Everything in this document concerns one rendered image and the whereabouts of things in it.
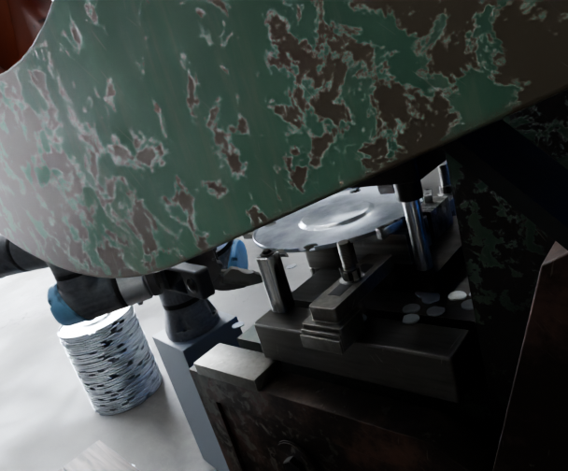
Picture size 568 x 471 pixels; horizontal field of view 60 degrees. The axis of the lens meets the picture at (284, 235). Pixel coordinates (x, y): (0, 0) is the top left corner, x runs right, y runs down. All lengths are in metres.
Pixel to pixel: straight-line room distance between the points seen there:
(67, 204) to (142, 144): 0.12
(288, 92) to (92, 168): 0.18
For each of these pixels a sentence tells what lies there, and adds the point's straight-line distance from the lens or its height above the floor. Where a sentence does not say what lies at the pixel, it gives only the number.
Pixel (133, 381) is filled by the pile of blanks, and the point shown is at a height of 0.10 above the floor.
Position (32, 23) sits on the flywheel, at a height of 1.13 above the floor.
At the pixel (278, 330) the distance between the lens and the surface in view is 0.69.
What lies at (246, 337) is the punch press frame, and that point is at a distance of 0.83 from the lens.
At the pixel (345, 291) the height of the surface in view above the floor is 0.76.
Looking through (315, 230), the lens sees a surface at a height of 0.78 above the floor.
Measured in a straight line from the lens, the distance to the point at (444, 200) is 0.80.
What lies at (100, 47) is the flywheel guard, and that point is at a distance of 0.29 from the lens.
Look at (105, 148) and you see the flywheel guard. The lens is 0.32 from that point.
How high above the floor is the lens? 1.03
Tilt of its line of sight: 18 degrees down
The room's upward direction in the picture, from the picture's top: 17 degrees counter-clockwise
